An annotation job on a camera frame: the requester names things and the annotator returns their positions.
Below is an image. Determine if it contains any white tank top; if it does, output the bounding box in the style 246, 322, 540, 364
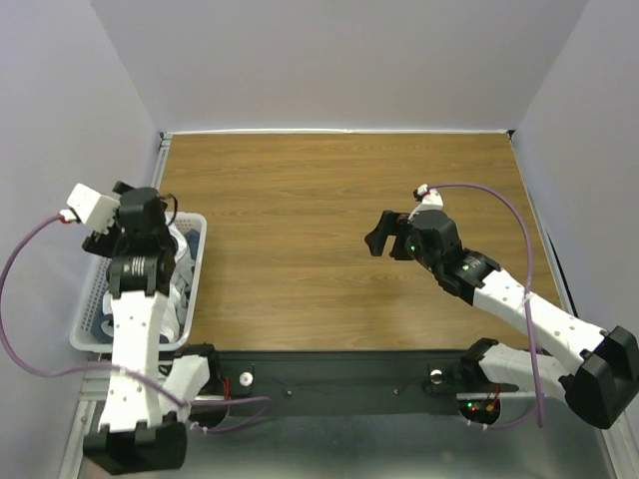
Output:
160, 225, 195, 344

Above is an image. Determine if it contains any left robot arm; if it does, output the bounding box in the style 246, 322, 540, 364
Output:
82, 182, 223, 476

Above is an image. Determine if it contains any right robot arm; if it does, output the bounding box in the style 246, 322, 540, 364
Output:
364, 210, 638, 429

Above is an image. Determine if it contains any blue garment in basket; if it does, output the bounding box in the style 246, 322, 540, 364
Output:
92, 230, 200, 343

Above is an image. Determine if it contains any white plastic laundry basket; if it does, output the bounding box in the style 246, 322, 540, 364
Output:
70, 212, 208, 354

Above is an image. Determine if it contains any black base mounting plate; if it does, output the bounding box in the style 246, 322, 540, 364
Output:
194, 349, 495, 417

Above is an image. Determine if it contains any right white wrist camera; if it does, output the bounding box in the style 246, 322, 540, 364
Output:
411, 184, 443, 215

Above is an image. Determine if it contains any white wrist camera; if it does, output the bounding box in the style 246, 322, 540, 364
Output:
411, 184, 443, 215
60, 183, 120, 234

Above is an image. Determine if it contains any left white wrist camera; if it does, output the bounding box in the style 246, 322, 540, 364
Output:
60, 183, 120, 234

